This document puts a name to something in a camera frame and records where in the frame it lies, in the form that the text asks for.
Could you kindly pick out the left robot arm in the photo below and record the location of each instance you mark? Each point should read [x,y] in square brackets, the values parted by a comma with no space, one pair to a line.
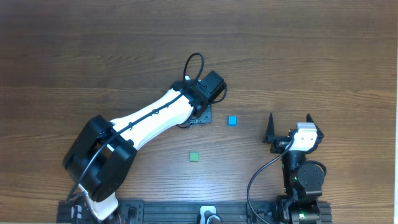
[155,118]

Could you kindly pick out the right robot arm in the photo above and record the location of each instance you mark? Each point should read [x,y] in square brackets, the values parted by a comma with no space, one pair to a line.
[306,179]

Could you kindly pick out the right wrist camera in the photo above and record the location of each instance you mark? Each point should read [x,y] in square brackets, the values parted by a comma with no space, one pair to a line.
[305,137]

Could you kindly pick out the green cube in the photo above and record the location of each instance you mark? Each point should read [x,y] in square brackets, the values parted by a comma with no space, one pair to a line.
[194,156]

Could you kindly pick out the blue cube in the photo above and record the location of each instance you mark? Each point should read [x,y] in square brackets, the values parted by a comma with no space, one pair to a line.
[232,120]

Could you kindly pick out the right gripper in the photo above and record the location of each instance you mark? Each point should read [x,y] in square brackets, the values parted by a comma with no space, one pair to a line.
[280,144]

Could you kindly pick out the mounting rail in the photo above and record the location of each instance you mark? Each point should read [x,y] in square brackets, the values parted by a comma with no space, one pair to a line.
[174,213]

